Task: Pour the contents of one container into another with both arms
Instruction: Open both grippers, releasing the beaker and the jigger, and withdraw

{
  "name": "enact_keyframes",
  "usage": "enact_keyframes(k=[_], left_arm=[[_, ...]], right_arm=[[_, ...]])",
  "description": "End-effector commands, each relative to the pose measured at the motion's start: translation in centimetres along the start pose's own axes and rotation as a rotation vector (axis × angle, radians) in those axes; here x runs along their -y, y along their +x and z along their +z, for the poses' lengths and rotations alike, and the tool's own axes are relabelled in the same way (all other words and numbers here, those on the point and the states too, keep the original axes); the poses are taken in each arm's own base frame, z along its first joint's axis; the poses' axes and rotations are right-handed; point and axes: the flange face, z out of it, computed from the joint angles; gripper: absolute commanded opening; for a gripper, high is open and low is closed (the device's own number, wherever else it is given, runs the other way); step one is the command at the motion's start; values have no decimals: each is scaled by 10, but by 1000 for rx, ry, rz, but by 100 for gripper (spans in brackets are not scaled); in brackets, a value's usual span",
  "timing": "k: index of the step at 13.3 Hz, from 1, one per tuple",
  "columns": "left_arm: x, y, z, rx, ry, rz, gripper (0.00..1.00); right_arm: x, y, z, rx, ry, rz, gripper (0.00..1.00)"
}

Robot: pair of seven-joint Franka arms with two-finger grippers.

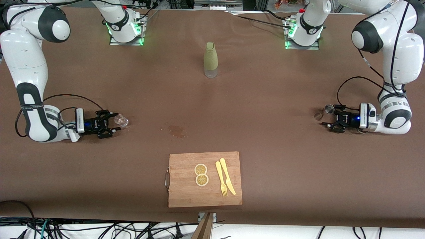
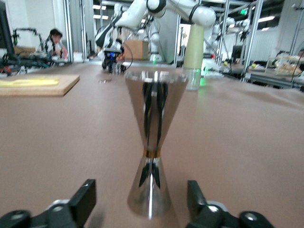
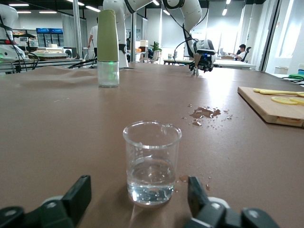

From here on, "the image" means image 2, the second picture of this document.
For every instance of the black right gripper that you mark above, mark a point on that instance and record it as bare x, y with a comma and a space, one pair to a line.
112, 55

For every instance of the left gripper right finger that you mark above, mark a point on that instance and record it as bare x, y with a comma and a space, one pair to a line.
213, 213

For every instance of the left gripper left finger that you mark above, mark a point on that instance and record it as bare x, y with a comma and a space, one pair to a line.
59, 213

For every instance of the clear glass measuring cup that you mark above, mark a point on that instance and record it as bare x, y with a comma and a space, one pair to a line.
116, 67

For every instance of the steel double jigger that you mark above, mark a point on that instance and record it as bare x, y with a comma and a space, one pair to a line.
152, 107

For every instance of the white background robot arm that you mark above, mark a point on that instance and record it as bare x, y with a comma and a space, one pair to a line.
228, 22
155, 40

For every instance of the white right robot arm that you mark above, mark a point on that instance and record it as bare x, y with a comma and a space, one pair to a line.
133, 16

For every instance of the brown cardboard box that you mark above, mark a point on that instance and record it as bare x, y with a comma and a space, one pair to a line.
137, 50

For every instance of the seated person dark hair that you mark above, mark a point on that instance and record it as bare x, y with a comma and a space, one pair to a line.
55, 40

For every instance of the brown table cover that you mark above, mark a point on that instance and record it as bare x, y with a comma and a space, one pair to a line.
47, 142

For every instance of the green sleeved glass bottle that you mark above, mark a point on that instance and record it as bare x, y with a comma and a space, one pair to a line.
193, 52

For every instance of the bamboo cutting board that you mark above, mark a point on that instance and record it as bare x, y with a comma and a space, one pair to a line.
35, 91

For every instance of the yellow plastic knife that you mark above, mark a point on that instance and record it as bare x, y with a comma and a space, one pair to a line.
28, 83

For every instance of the black monitor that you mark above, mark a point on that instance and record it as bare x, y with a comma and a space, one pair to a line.
6, 33

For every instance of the aluminium frame post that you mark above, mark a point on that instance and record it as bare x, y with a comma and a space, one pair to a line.
249, 40

